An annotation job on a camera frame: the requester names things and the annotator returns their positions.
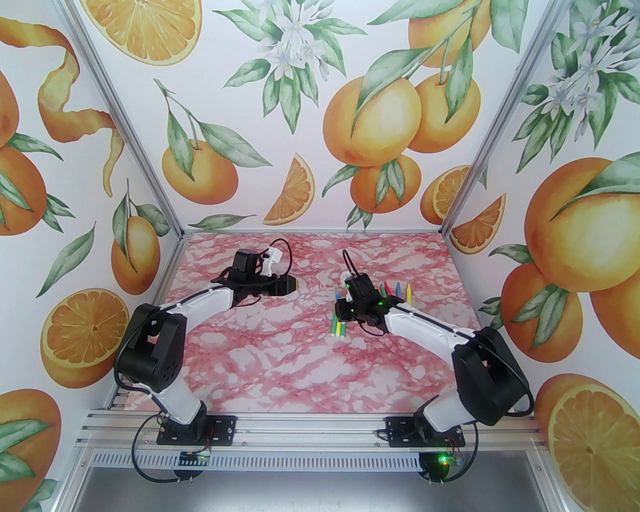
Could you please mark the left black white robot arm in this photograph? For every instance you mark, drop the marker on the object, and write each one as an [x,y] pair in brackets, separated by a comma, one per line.
[150,345]

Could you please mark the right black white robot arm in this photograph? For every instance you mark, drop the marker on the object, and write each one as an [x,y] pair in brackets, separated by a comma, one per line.
[485,375]

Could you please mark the pink marble pattern mat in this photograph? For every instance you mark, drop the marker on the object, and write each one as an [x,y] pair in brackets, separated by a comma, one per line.
[300,370]

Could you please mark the small circuit board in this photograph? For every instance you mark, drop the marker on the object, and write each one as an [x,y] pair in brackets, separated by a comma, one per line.
[452,460]
[192,456]

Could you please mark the black round device green light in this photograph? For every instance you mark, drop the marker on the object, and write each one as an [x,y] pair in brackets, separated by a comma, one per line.
[435,470]

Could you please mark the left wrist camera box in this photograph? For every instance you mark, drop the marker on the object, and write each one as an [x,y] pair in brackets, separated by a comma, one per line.
[271,257]

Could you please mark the aluminium frame rail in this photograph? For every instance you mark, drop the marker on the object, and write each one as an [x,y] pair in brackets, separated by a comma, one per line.
[310,430]

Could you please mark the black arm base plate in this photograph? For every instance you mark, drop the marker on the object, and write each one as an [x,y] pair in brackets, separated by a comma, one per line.
[400,435]
[225,430]

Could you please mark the aluminium frame post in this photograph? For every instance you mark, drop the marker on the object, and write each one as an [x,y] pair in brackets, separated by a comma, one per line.
[484,150]
[128,125]

